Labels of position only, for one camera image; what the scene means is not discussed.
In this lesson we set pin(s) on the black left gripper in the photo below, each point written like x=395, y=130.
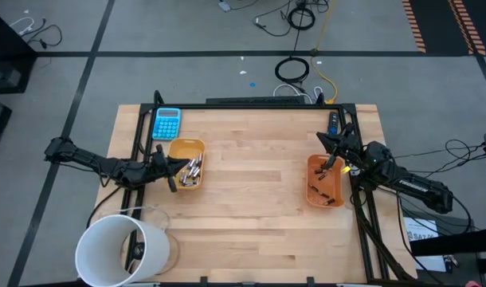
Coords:
x=160, y=166

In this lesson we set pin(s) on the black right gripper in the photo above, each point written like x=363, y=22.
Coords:
x=347, y=144

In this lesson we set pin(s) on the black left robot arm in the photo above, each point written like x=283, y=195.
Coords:
x=91, y=161

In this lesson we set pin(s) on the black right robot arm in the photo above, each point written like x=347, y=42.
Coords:
x=410, y=183

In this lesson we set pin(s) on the black remote control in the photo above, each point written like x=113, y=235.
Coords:
x=333, y=123

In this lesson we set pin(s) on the yellow plastic bin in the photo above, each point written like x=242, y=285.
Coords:
x=185, y=147

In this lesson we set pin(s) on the orange plastic bin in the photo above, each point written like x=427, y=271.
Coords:
x=334, y=187

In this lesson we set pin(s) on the blue calculator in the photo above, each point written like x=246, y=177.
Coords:
x=166, y=124

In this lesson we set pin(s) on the black ribbed bar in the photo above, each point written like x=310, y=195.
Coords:
x=255, y=100

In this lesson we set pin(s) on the white cylindrical bucket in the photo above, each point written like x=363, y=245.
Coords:
x=103, y=247

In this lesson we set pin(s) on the white printed paper sheet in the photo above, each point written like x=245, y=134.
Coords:
x=422, y=233

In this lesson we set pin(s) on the black beam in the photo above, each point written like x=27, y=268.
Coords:
x=454, y=243

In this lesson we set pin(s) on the black cabinet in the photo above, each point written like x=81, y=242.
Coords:
x=8, y=60

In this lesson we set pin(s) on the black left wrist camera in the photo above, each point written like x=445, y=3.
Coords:
x=159, y=148

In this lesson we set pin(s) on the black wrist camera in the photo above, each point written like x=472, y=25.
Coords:
x=349, y=128
x=159, y=148

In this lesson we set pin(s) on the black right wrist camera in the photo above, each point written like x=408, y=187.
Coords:
x=349, y=128

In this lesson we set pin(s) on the black aluminium table frame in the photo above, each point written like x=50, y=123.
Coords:
x=243, y=106

